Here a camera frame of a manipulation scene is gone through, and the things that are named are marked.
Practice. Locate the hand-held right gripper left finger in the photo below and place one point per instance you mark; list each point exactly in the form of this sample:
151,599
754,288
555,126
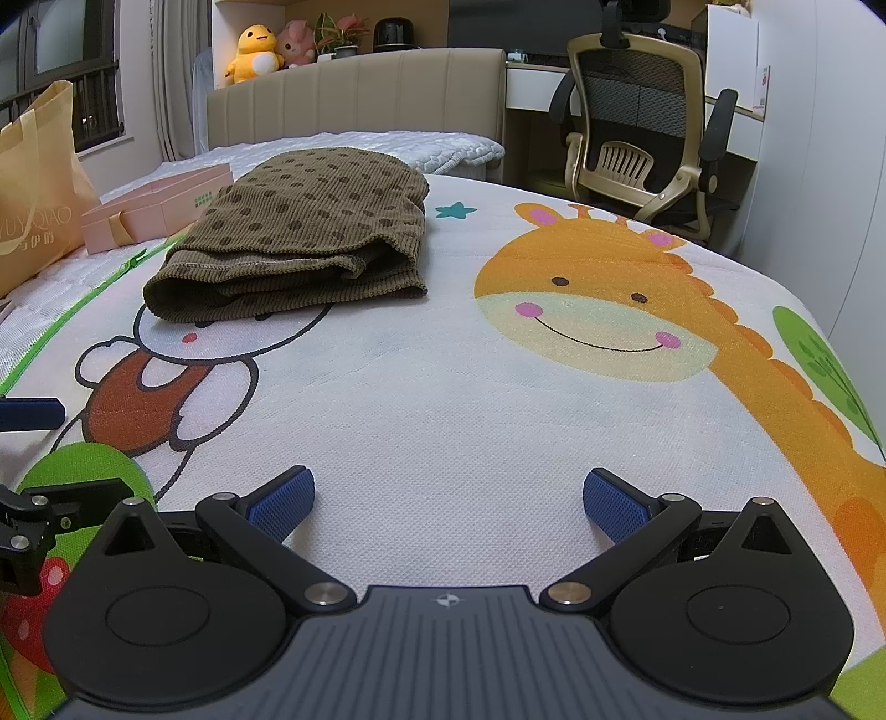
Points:
280,505

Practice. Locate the pink bunny plush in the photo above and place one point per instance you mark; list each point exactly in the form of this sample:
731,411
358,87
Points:
297,43

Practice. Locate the beige padded bed headboard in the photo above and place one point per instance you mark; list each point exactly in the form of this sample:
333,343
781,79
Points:
360,97

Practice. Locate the beige paper bag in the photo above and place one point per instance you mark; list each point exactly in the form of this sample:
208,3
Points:
41,180

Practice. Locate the black monitor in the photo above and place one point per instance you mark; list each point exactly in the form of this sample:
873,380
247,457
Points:
519,28

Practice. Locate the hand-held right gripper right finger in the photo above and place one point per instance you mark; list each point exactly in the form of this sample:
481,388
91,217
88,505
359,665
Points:
616,505

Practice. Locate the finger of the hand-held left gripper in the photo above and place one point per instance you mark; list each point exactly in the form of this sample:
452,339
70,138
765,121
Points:
31,413
83,502

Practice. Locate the dark framed window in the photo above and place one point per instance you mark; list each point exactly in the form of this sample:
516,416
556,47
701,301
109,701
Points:
62,48

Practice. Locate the beige black mesh office chair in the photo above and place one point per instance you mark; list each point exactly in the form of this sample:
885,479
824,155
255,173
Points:
644,104

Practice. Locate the yellow duck plush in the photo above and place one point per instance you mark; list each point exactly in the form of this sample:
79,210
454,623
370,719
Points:
255,55

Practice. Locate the potted plant with pink leaves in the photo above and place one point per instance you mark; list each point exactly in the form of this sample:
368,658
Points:
340,31

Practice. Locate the white box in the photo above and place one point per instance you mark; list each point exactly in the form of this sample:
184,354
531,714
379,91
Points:
734,62

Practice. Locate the green stool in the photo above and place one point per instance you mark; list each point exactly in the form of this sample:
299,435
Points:
557,188

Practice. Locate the white curtain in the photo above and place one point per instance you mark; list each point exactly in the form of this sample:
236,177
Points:
173,124

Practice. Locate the pink gift box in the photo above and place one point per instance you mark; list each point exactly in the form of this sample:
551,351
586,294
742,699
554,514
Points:
159,201

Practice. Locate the black power rail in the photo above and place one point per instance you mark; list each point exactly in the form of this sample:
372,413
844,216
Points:
682,33

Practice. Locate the cartoon animal printed blanket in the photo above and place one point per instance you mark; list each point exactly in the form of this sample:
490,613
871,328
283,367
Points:
443,415

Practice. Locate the black round speaker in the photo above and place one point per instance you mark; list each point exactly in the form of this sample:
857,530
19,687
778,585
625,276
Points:
396,36

